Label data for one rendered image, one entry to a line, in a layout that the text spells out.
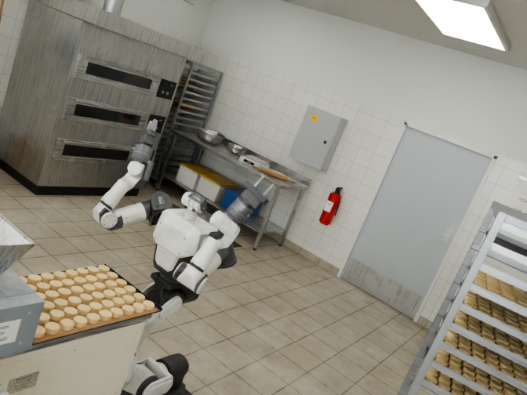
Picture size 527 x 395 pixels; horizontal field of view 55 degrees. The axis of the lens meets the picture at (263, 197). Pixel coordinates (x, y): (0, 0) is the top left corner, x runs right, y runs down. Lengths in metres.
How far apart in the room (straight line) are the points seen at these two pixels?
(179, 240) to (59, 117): 3.37
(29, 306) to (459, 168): 5.14
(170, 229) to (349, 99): 4.46
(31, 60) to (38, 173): 1.19
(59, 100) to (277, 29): 3.19
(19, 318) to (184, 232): 0.98
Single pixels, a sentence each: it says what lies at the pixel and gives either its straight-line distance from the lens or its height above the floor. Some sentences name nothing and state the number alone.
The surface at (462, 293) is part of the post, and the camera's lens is 2.14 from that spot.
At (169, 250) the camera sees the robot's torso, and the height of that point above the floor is 1.08.
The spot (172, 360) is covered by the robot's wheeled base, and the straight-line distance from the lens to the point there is 2.97.
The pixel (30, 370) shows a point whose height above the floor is 0.76.
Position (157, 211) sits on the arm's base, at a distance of 2.47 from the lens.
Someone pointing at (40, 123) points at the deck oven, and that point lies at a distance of 5.69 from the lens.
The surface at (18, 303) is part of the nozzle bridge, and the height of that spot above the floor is 1.18.
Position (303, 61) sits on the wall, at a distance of 6.88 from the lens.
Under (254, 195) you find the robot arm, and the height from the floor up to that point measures 1.51.
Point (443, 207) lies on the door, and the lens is 6.05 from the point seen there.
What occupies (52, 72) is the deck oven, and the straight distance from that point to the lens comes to 5.62.
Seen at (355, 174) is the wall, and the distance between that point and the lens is 6.34.
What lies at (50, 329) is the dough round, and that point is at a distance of 1.92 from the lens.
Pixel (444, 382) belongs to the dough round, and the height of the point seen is 1.06.
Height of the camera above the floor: 1.96
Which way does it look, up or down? 13 degrees down
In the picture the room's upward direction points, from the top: 21 degrees clockwise
